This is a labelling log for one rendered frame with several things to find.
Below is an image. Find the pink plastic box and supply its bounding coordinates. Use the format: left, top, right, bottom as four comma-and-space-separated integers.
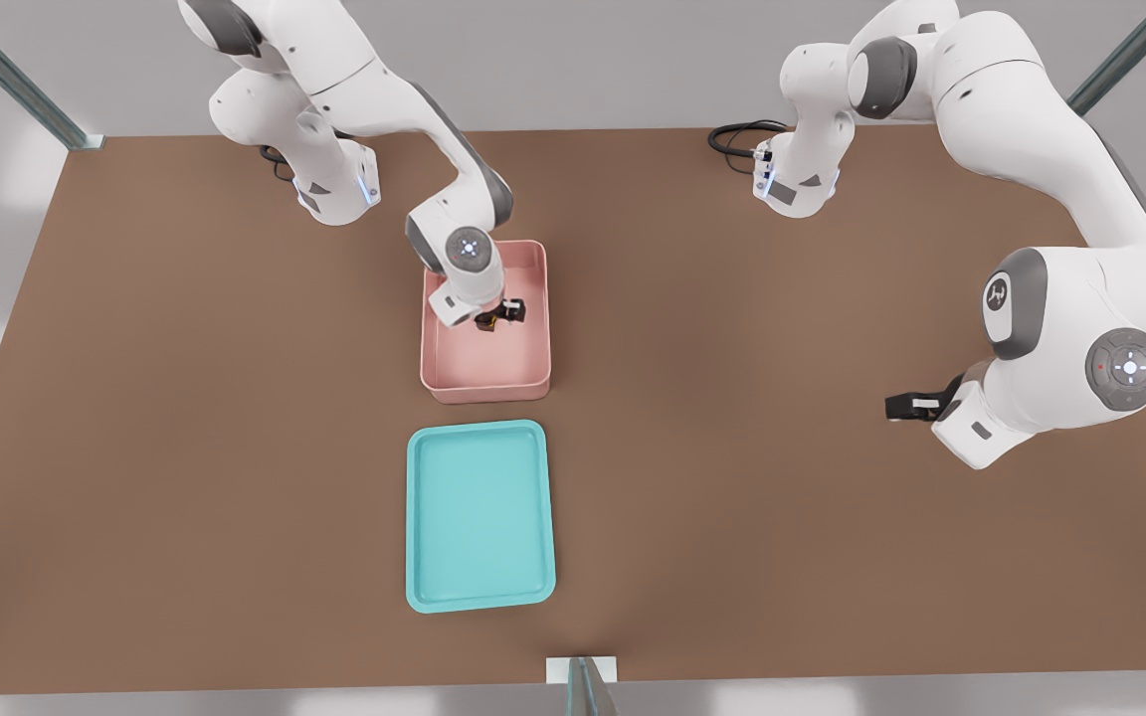
420, 239, 552, 405

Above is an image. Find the pale blue-green tray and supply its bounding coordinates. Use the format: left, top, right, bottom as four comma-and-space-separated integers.
405, 419, 557, 615

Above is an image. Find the silver frame post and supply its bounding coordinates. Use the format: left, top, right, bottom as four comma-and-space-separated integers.
545, 655, 620, 716
0, 0, 105, 152
1067, 0, 1146, 117

